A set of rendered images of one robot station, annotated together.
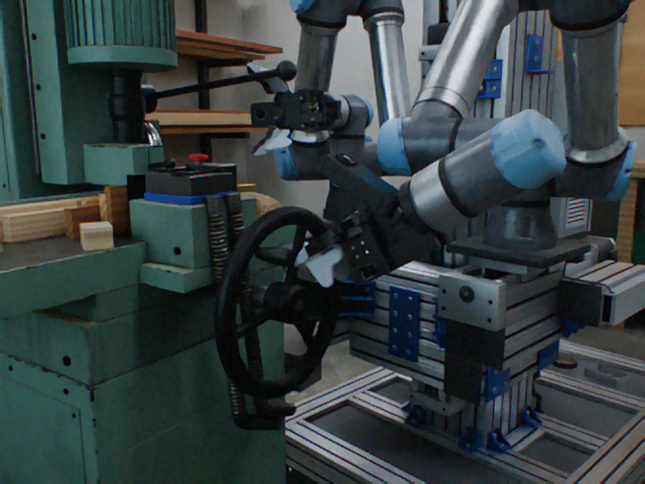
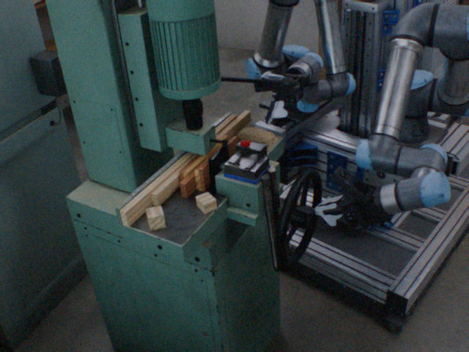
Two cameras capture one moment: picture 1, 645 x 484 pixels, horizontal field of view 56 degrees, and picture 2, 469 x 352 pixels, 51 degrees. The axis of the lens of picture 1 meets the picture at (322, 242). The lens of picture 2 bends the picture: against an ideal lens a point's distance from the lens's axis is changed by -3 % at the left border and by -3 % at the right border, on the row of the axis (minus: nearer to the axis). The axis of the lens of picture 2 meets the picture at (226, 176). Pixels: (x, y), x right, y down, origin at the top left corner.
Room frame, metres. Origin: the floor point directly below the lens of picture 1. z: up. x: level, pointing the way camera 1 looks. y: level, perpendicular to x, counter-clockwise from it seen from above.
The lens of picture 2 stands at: (-0.28, 0.29, 1.74)
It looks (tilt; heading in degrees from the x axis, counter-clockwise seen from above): 34 degrees down; 359
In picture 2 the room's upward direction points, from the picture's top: 5 degrees counter-clockwise
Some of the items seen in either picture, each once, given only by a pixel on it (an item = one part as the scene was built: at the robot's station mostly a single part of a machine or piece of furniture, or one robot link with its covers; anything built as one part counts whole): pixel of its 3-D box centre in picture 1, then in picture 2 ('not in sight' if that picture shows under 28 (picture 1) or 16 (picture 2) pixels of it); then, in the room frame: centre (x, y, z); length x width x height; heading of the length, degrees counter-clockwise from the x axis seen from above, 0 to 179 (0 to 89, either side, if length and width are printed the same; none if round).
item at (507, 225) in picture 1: (519, 220); (409, 121); (1.28, -0.42, 0.87); 0.15 x 0.15 x 0.10
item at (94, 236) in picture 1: (96, 235); (206, 202); (0.84, 0.32, 0.92); 0.05 x 0.04 x 0.03; 27
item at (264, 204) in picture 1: (250, 202); (256, 135); (1.19, 0.14, 0.92); 0.14 x 0.09 x 0.04; 56
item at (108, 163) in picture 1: (124, 168); (191, 138); (1.08, 0.35, 0.99); 0.14 x 0.07 x 0.09; 56
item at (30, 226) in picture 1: (155, 207); (207, 152); (1.10, 0.31, 0.92); 0.55 x 0.02 x 0.04; 146
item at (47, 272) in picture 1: (159, 249); (223, 188); (0.97, 0.27, 0.87); 0.61 x 0.30 x 0.06; 146
